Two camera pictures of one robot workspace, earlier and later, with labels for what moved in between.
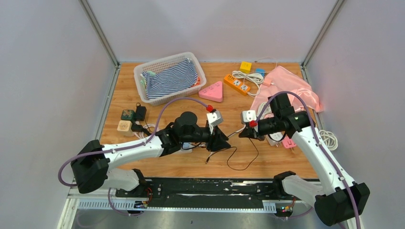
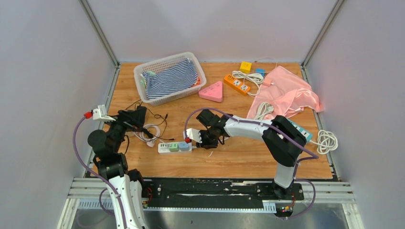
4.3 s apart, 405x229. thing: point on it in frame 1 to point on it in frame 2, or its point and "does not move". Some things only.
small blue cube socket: [261, 71] does not move
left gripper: [217, 140] to [129, 119]
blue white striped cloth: [183, 77] does not move
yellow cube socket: [246, 67] does not move
